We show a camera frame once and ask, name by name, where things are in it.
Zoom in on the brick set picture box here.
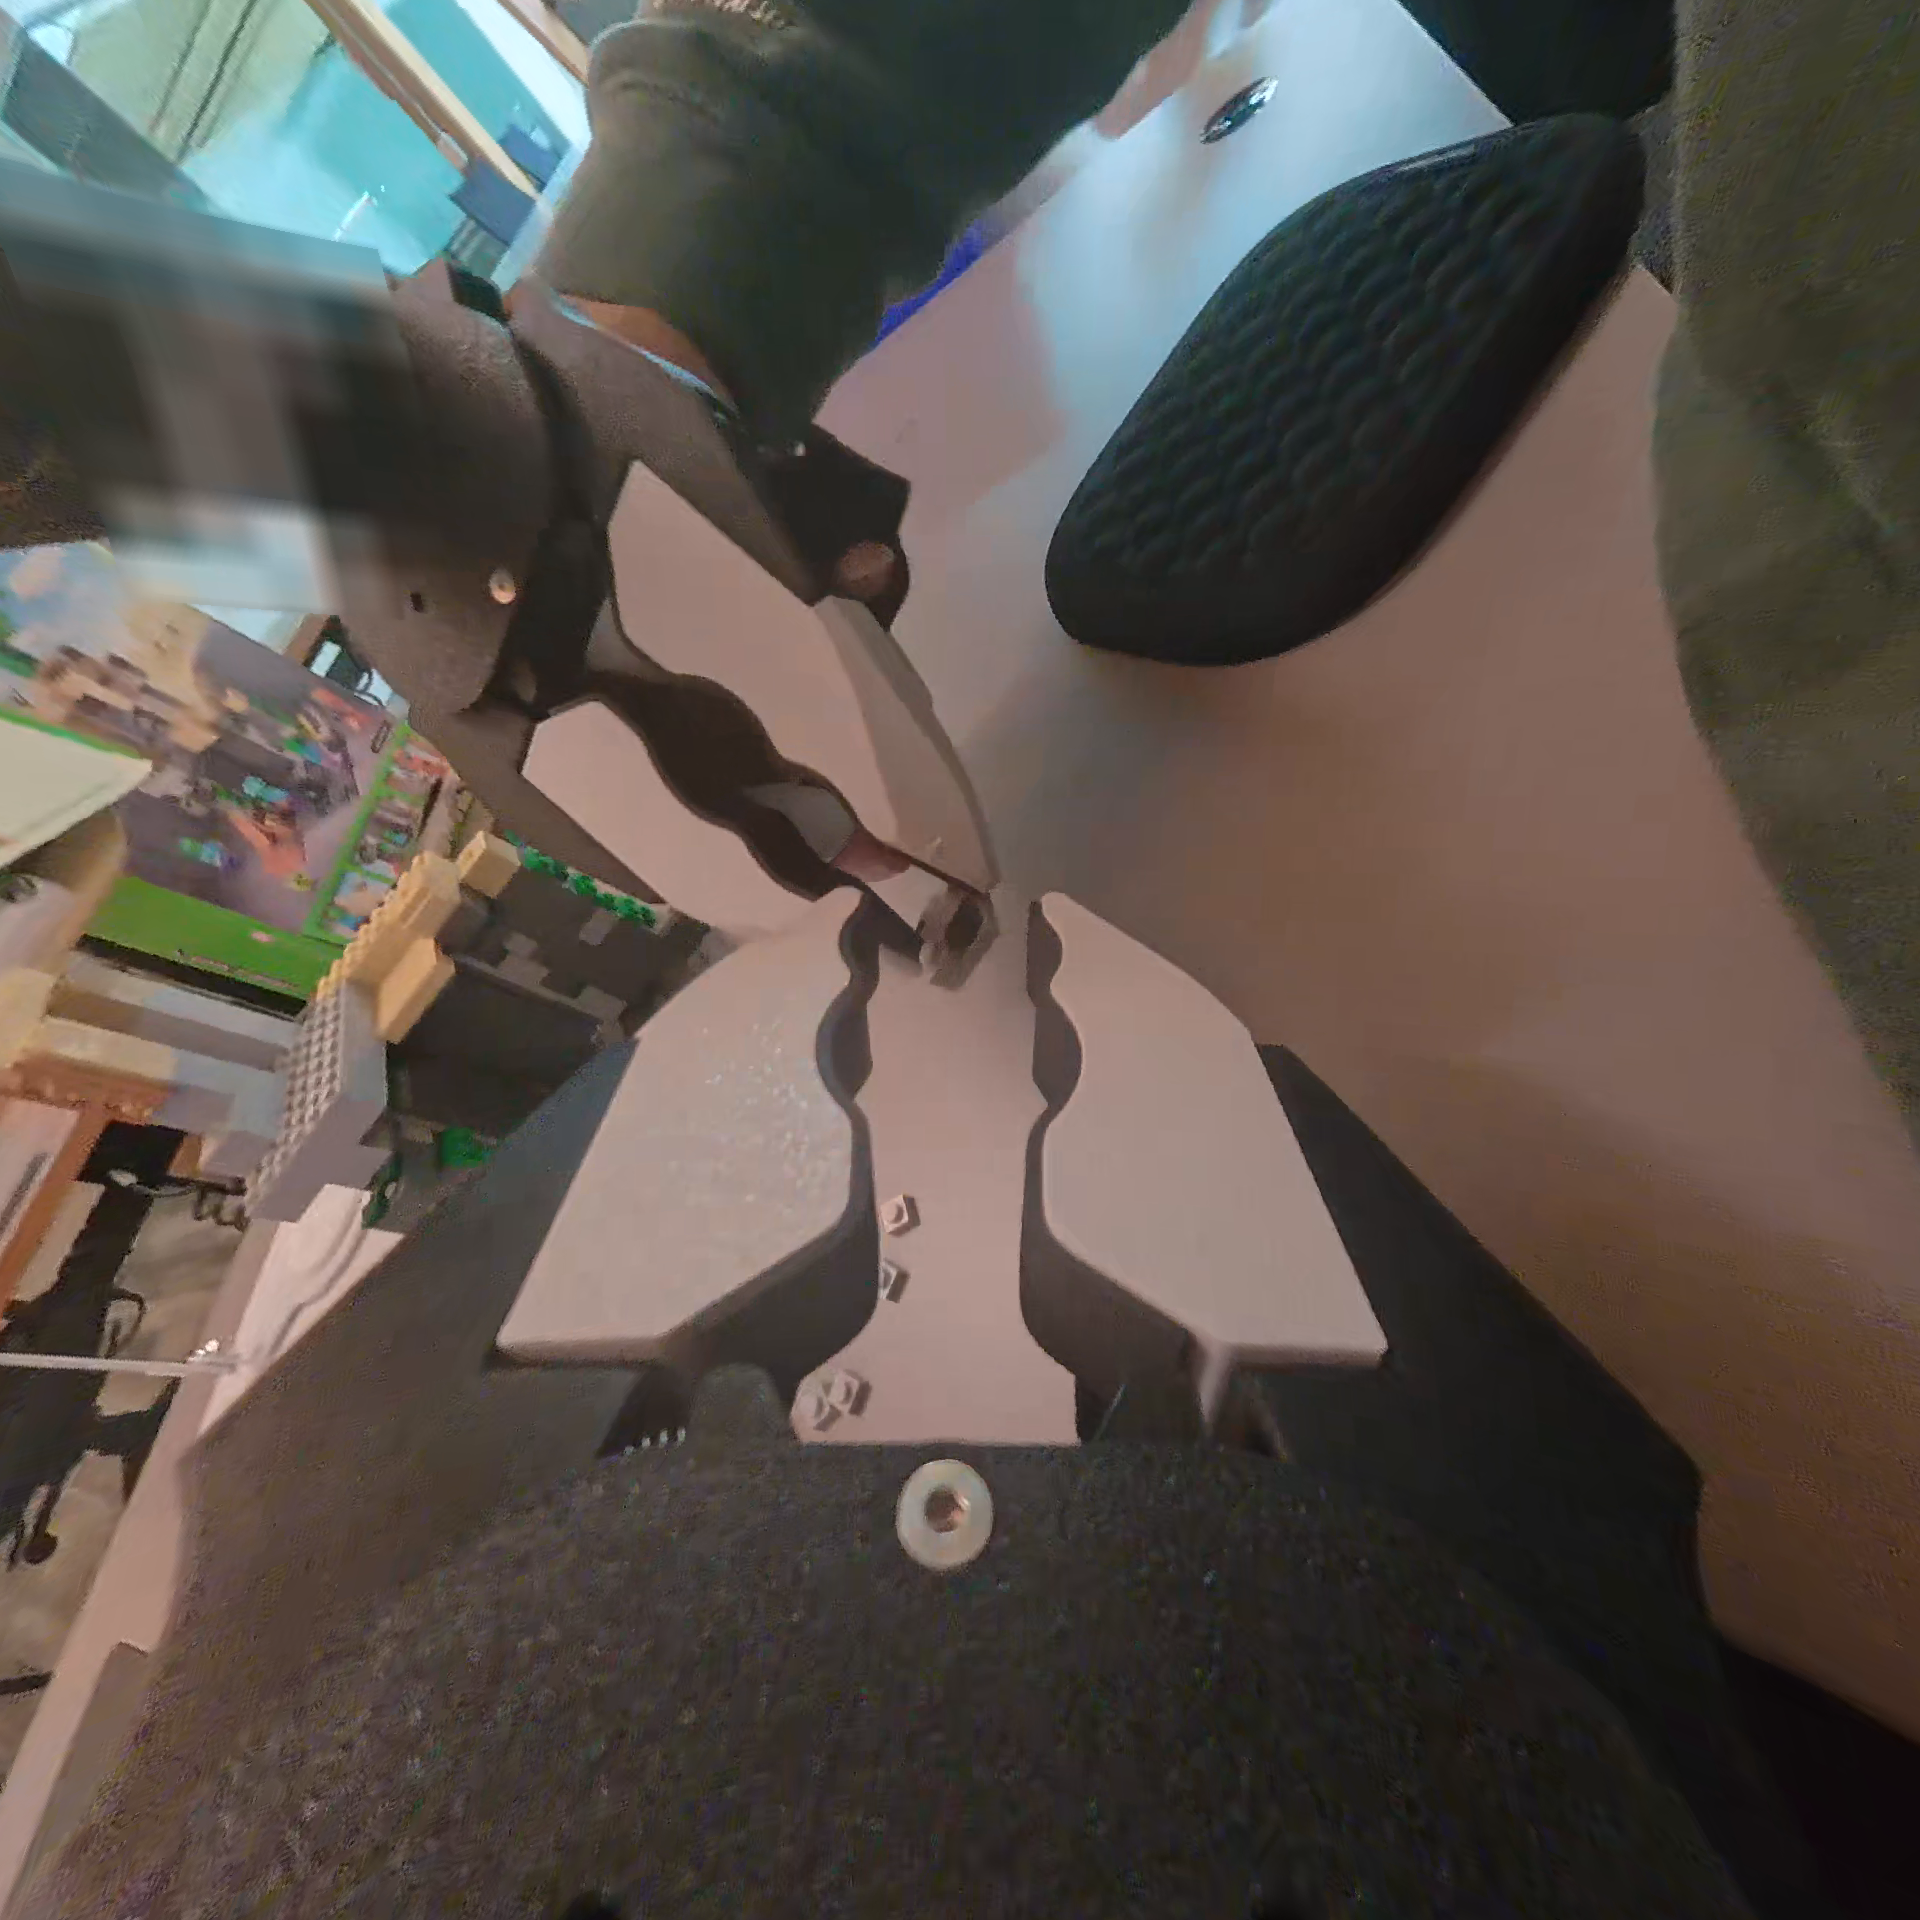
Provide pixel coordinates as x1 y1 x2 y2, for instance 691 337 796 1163
0 592 459 992

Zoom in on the black textured armrest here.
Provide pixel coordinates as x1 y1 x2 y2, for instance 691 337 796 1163
1046 113 1648 670

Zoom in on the blue plastic bin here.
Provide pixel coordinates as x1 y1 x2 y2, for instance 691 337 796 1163
878 211 1025 339

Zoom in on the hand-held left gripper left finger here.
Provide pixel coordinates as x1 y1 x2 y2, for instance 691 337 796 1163
498 897 881 1368

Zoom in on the black office chair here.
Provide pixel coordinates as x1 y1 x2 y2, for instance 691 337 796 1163
0 1154 198 1568

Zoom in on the grey desk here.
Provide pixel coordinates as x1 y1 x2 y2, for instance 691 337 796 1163
0 0 1920 1876

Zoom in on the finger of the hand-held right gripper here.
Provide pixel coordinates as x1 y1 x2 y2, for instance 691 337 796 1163
609 461 1001 897
521 697 921 954

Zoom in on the grey four-stud base plate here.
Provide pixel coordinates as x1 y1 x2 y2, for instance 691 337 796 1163
915 890 999 989

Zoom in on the wooden frame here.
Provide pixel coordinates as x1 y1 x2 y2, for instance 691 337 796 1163
300 0 595 204

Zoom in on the cluster of grey square plates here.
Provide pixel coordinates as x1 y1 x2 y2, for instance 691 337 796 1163
792 1189 921 1432

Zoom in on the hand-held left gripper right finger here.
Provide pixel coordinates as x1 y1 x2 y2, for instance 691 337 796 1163
1026 897 1386 1382

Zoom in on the large glass window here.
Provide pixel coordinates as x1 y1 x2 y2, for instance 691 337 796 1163
0 0 601 288

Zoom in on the person's right hand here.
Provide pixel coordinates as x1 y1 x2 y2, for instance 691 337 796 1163
568 294 906 596

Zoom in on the grey green brick castle model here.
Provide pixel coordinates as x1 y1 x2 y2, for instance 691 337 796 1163
0 817 711 1235

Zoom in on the person's right forearm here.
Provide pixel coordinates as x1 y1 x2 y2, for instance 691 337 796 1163
534 0 1203 452

